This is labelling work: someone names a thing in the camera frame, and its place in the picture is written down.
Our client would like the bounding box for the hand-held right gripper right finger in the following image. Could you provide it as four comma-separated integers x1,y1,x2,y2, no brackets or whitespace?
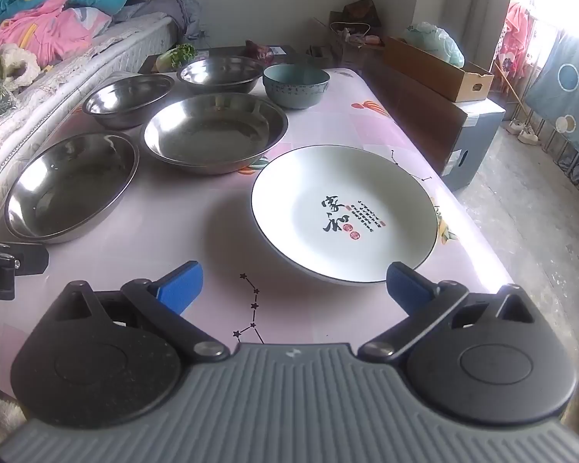
358,261,535,362

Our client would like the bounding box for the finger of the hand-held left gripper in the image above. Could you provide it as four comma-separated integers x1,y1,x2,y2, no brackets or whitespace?
0,240,50,277

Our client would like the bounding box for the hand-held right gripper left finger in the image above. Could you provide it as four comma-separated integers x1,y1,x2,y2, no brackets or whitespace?
53,260,231,362

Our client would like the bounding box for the wide steel basin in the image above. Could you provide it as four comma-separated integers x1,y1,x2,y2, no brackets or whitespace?
4,132,140,245

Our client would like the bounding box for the white printed ceramic plate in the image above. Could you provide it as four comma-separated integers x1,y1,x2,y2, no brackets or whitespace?
250,144,439,286

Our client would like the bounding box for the largest steel basin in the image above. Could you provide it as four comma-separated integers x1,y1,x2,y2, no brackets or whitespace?
141,93,289,175

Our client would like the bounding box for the small steel bowl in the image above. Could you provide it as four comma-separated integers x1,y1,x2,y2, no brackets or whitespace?
176,56,265,95
81,73,176,130

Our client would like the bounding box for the teal ceramic bowl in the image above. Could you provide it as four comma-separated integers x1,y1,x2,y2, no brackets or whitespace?
262,64,331,110

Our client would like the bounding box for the pink printed tablecloth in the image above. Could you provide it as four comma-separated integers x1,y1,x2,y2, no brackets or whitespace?
0,53,515,396

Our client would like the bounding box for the white fluffy fabric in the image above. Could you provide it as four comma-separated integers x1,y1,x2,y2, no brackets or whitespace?
0,395,26,450

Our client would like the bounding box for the grey box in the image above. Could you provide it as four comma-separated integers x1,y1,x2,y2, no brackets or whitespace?
440,98,507,192

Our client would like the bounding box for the brown wooden board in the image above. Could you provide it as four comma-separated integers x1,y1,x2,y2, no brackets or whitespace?
361,64,470,175

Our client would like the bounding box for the white fuzzy cloth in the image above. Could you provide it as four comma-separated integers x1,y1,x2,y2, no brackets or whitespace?
0,42,42,90

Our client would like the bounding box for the metal drying rack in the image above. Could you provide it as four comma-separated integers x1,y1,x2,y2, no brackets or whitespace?
535,116,579,206

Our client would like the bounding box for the long cardboard box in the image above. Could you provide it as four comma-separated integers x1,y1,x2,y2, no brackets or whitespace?
383,35,495,103

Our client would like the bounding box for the wooden stick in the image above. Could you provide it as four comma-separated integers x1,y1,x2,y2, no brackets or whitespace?
492,58,532,127

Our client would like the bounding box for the green leafy cabbage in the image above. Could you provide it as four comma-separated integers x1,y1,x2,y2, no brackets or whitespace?
155,43,198,71

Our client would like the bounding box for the pale green plastic bag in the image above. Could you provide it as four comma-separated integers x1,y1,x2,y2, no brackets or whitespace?
402,21,466,69

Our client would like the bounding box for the dark red vegetable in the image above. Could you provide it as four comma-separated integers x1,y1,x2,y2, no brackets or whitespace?
244,39,274,61

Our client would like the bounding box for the open cardboard box with clutter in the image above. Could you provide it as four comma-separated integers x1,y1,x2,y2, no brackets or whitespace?
327,21,386,66

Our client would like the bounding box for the blue printed hanging sheet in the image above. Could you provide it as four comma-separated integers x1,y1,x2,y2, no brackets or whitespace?
525,31,579,149

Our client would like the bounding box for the pink flowered hanging garment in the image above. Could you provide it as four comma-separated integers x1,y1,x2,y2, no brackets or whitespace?
496,2,532,77

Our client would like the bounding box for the purple-grey cloth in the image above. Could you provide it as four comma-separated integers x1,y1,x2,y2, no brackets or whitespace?
110,0,204,42

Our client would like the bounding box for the dark brown bag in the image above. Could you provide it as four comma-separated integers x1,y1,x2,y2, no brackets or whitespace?
342,0,383,30

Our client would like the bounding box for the grey curtain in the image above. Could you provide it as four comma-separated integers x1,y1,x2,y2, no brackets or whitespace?
480,0,520,76

